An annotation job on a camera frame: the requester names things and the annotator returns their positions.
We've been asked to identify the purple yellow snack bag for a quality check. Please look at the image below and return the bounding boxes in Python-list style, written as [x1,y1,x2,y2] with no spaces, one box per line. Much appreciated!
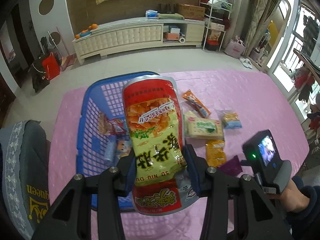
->
[206,140,243,177]

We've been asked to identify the red yellow chips bag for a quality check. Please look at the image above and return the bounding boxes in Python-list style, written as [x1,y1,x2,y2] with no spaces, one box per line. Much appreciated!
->
[123,75,198,216]

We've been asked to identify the right hand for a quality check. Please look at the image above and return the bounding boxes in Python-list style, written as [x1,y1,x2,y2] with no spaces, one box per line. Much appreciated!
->
[267,179,310,212]

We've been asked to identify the blue snack in basket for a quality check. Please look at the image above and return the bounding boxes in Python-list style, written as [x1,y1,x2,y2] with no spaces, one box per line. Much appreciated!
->
[104,134,132,167]

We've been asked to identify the red snack packet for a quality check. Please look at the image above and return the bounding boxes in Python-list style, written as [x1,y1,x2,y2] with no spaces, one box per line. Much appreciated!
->
[98,112,127,136]

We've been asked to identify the grey patterned cushion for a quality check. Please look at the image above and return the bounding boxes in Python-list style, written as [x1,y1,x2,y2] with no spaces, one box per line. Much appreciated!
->
[1,120,50,239]

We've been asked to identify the blue yellow snack packet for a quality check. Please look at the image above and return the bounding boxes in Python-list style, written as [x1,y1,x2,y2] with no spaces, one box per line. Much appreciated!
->
[216,109,242,129]

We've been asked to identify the green cracker package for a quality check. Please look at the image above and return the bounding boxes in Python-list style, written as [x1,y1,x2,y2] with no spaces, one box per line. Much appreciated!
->
[183,111,224,140]

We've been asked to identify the pink quilted tablecloth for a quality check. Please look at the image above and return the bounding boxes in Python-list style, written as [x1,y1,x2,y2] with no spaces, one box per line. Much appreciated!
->
[48,69,309,239]

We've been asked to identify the blue plastic basket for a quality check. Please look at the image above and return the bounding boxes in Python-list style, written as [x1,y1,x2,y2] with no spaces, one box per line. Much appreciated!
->
[76,71,161,212]

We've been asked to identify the orange snack packet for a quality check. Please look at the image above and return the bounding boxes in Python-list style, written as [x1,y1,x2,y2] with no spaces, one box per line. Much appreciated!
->
[182,90,211,118]

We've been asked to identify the white slippers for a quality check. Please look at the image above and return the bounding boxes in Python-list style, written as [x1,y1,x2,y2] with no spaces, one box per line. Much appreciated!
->
[239,57,253,69]

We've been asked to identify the clothes drying rack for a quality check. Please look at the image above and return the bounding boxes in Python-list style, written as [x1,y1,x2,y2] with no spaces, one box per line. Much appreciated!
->
[293,49,319,102]

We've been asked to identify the pink shopping bag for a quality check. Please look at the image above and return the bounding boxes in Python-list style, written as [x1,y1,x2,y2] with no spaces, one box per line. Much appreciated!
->
[224,36,246,59]

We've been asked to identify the oranges on cabinet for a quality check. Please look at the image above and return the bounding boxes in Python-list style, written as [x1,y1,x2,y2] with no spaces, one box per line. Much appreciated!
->
[75,23,98,40]

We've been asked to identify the cream TV cabinet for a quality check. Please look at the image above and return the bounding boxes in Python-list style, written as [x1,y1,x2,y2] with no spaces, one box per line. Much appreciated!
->
[73,17,205,64]

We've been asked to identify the cardboard box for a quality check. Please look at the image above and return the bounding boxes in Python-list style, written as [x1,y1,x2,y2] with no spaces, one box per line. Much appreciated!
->
[177,4,206,21]

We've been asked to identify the white metal shelf rack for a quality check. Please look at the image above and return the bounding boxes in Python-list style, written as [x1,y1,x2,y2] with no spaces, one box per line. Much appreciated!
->
[199,0,233,51]

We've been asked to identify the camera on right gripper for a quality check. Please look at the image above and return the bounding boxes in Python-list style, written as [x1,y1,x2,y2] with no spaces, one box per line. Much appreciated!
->
[240,129,292,194]

